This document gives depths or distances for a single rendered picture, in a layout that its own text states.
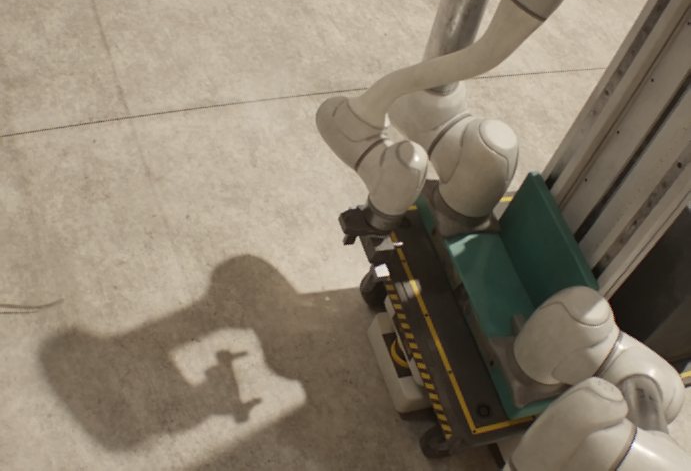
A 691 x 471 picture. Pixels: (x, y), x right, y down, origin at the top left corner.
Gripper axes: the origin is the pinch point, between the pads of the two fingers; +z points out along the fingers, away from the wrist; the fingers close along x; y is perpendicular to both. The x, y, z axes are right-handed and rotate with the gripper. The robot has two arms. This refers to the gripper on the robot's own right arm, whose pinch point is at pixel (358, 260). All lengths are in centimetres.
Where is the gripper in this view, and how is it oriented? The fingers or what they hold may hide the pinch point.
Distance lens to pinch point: 211.4
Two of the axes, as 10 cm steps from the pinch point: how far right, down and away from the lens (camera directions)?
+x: -3.1, -7.8, 5.4
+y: 9.1, -0.8, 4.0
